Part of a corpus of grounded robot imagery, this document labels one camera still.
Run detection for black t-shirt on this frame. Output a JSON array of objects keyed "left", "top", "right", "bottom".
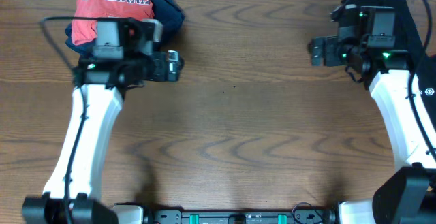
[{"left": 341, "top": 0, "right": 435, "bottom": 91}]

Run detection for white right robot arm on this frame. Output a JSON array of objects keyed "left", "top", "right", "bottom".
[{"left": 308, "top": 34, "right": 435, "bottom": 223}]

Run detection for navy folded garment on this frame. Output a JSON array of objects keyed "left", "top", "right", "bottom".
[{"left": 65, "top": 0, "right": 185, "bottom": 56}]

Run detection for orange printed t-shirt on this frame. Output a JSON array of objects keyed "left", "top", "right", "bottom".
[{"left": 71, "top": 0, "right": 154, "bottom": 46}]

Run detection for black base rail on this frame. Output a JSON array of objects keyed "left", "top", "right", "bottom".
[{"left": 112, "top": 202, "right": 341, "bottom": 224}]

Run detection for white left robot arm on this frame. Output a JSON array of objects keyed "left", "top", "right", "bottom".
[{"left": 22, "top": 50, "right": 184, "bottom": 223}]

